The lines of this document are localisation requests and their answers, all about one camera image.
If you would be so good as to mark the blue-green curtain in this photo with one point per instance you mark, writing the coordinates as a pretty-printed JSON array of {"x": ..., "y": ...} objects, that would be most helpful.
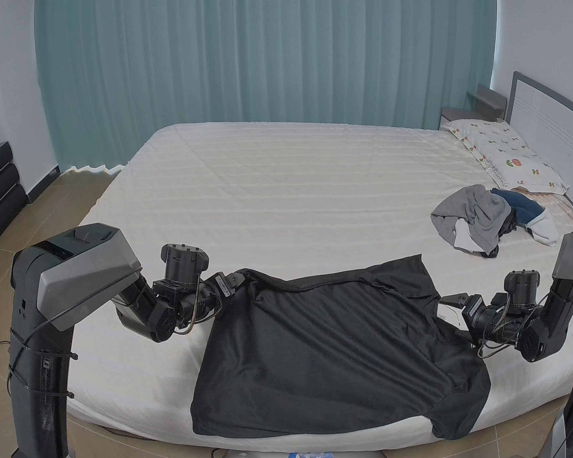
[
  {"x": 133, "y": 65},
  {"x": 363, "y": 41}
]

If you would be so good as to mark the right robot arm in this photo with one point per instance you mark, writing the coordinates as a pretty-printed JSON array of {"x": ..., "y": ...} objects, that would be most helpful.
[{"x": 554, "y": 313}]

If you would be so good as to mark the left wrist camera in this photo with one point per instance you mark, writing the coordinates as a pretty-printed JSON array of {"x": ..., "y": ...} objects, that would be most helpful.
[{"x": 201, "y": 261}]

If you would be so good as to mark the black chest of drawers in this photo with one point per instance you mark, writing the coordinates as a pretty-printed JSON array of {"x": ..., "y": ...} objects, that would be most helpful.
[{"x": 0, "y": 198}]

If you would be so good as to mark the white printed pillow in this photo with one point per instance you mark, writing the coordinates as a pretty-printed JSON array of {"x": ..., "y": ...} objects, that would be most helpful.
[{"x": 506, "y": 155}]

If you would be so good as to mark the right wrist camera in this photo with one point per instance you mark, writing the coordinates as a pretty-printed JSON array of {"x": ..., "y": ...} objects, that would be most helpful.
[{"x": 499, "y": 298}]

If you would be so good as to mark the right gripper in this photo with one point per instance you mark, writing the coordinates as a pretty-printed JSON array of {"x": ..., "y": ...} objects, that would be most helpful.
[{"x": 492, "y": 322}]

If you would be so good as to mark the pile of clothes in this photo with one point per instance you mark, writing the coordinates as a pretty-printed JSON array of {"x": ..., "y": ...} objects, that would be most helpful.
[{"x": 482, "y": 217}]

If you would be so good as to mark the grey bedside table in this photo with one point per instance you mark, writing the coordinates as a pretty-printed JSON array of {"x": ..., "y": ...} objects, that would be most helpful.
[{"x": 482, "y": 100}]

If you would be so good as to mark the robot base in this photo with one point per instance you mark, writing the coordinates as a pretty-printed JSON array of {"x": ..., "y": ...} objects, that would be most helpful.
[{"x": 310, "y": 455}]

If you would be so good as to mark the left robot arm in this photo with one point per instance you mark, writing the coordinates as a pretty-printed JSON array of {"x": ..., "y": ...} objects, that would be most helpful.
[{"x": 43, "y": 351}]

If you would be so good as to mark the bed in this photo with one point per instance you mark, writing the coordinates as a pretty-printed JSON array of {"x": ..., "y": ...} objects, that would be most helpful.
[{"x": 291, "y": 184}]

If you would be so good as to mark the black T-shirt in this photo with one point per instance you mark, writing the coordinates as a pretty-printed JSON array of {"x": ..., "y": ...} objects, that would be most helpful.
[{"x": 324, "y": 351}]

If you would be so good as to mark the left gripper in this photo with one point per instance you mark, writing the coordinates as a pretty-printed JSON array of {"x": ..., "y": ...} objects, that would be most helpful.
[{"x": 205, "y": 303}]

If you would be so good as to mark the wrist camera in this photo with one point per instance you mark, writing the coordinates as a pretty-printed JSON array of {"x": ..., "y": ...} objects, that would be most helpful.
[
  {"x": 201, "y": 261},
  {"x": 499, "y": 298}
]

